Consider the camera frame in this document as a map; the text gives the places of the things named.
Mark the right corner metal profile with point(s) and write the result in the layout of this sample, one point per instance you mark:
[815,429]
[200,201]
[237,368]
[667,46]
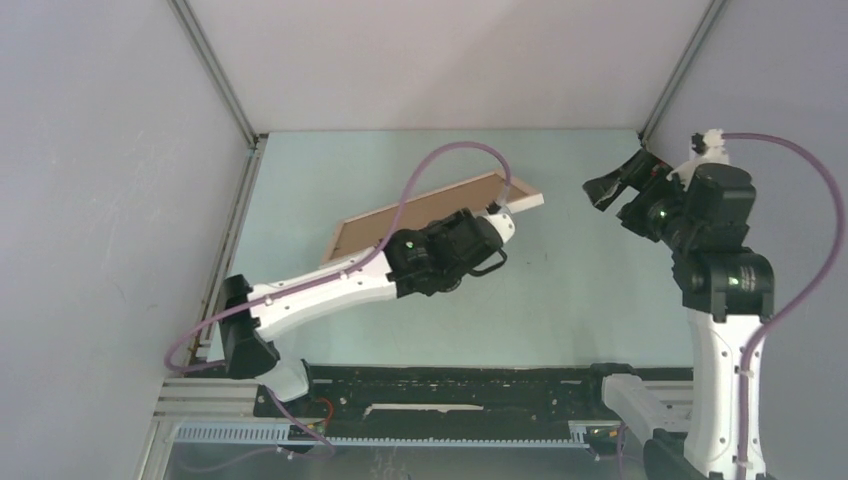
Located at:
[699,37]

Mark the wooden picture frame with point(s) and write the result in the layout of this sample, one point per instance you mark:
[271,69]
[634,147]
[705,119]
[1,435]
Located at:
[523,199]

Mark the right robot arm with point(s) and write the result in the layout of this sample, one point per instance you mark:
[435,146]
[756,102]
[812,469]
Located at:
[700,212]

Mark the white cable duct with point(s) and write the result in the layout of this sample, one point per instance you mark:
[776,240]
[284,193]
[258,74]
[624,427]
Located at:
[285,434]

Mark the corner metal profile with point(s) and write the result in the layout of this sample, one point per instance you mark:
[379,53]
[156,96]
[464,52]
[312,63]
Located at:
[203,48]
[699,37]

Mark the left corner metal profile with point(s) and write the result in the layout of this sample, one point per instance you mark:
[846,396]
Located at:
[203,48]

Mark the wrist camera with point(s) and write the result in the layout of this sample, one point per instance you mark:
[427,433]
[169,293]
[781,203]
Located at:
[705,147]
[500,218]

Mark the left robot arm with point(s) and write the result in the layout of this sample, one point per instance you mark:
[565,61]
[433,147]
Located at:
[431,260]

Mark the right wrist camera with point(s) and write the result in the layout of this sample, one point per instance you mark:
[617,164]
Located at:
[705,147]

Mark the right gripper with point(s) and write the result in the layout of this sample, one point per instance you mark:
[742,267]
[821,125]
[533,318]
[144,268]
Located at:
[636,172]

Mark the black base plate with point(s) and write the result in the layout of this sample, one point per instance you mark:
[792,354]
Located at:
[501,424]

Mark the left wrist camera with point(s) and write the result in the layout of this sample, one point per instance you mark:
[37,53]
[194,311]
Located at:
[500,218]

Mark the aluminium rail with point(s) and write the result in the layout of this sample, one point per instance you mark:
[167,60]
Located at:
[212,401]

